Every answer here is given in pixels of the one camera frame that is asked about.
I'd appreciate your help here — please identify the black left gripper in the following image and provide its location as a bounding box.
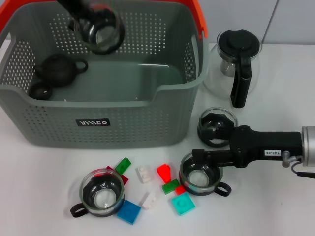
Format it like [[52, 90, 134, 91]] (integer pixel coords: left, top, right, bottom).
[[57, 0, 117, 23]]

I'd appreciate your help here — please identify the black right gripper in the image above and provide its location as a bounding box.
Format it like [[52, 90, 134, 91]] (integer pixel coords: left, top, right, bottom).
[[191, 125, 304, 170]]

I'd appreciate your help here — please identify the glass teacup with black holder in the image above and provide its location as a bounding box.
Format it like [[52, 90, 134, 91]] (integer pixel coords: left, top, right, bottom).
[[197, 107, 239, 148], [70, 168, 126, 218], [179, 150, 232, 198], [68, 0, 126, 56]]

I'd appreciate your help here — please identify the grey perforated storage bin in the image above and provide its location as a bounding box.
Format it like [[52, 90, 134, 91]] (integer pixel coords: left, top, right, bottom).
[[0, 1, 207, 150]]

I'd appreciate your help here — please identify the dark clay small teacup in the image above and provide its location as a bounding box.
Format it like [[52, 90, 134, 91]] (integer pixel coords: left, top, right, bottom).
[[29, 81, 53, 101]]

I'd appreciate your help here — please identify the red sloped brick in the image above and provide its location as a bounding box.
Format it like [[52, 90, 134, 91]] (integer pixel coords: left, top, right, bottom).
[[157, 164, 174, 184]]

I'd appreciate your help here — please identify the green brick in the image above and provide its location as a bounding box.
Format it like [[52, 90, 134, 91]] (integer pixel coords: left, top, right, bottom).
[[161, 178, 181, 195], [114, 157, 132, 175]]

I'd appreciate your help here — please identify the teal square plate brick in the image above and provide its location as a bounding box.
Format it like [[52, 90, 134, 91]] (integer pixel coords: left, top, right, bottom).
[[171, 192, 196, 216]]

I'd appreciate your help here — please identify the dark clay teapot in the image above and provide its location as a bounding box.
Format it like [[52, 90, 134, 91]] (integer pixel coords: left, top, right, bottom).
[[34, 53, 89, 88]]

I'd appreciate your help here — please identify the white two-stud brick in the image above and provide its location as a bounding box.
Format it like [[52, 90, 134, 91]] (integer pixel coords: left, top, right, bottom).
[[135, 166, 154, 184]]

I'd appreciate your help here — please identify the glass pot with black lid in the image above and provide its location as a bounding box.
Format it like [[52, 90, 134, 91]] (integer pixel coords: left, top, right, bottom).
[[203, 29, 263, 109]]

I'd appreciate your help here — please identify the dark red long brick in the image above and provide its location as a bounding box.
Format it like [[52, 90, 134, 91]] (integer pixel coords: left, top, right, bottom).
[[105, 166, 129, 185]]

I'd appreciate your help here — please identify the blue square plate brick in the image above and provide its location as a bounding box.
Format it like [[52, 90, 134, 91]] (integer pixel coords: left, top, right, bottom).
[[116, 199, 142, 225]]

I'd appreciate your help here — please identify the right arm cable with plug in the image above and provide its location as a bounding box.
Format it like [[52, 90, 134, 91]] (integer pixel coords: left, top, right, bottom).
[[282, 150, 315, 179]]

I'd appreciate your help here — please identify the orange bin handle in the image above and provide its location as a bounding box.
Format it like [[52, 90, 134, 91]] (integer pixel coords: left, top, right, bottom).
[[0, 0, 209, 40]]

